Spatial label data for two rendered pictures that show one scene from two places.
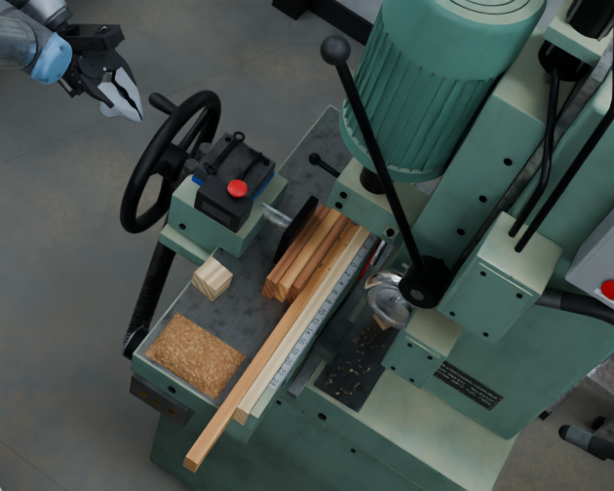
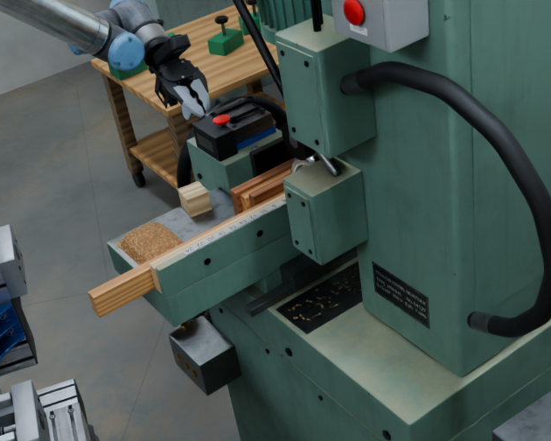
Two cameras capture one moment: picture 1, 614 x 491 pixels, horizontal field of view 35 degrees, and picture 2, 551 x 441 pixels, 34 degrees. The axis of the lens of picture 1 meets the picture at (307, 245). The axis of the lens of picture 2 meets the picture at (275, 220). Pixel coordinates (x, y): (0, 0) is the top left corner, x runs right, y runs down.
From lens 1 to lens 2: 108 cm
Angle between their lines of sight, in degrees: 40
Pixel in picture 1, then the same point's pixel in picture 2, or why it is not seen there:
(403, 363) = (298, 229)
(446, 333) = (323, 182)
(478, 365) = (396, 256)
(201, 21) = not seen: hidden behind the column
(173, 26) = not seen: hidden behind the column
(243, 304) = (215, 220)
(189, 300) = (172, 215)
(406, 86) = not seen: outside the picture
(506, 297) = (303, 74)
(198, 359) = (146, 241)
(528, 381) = (429, 256)
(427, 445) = (366, 368)
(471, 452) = (413, 381)
